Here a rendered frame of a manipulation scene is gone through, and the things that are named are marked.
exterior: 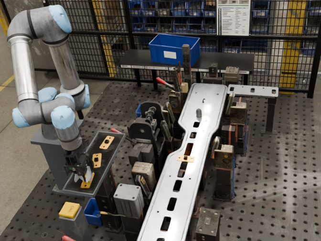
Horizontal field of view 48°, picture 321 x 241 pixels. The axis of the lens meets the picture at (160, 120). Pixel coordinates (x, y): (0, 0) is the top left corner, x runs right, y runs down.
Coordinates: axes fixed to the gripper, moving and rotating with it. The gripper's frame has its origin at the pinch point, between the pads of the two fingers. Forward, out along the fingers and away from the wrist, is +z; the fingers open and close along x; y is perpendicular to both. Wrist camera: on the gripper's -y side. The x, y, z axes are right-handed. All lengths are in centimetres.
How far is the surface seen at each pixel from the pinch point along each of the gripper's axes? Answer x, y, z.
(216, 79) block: 51, -100, 18
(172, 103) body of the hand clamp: 26, -75, 18
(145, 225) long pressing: 23.5, 9.3, 17.5
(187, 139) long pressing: 37, -43, 18
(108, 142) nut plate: 3.3, -22.4, 1.1
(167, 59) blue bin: 19, -115, 12
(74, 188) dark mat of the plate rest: -4.2, 4.2, 1.8
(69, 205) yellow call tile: -3.4, 12.7, 1.8
